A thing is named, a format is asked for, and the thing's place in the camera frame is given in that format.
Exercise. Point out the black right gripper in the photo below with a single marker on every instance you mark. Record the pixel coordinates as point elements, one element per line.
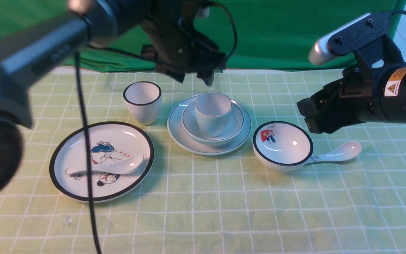
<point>356,97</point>

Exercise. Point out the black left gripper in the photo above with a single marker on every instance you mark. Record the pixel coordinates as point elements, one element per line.
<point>177,48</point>

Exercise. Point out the thin-rimmed white cup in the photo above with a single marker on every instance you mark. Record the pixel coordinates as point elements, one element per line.
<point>212,111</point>

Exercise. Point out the thin-rimmed white bowl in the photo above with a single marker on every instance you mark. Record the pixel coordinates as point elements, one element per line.
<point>230,131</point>

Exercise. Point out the white spoon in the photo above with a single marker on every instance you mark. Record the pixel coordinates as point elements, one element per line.
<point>345,152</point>
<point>123,167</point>

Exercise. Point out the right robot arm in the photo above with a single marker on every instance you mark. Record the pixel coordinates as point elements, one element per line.
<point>394,100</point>

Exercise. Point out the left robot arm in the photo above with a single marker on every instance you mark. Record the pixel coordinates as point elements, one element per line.
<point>30,54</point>

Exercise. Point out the white spoon beside bowl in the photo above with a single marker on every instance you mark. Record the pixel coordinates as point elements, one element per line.
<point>345,152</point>

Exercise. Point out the black-rimmed white cup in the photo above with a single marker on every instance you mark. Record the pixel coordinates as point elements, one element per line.
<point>144,101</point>

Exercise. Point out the plain white plate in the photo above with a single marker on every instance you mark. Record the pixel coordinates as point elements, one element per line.
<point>183,139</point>

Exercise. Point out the green backdrop cloth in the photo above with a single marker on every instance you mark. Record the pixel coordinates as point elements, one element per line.
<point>272,34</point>

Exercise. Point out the black-rimmed bowl with flag picture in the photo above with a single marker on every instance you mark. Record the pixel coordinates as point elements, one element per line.
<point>282,146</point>

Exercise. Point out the black-rimmed illustrated plate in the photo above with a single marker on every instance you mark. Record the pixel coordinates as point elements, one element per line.
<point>110,143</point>

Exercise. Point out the light green checkered tablecloth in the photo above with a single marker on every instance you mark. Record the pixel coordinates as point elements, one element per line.
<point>191,204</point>

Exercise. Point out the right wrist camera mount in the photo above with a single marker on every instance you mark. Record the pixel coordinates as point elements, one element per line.
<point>354,35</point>

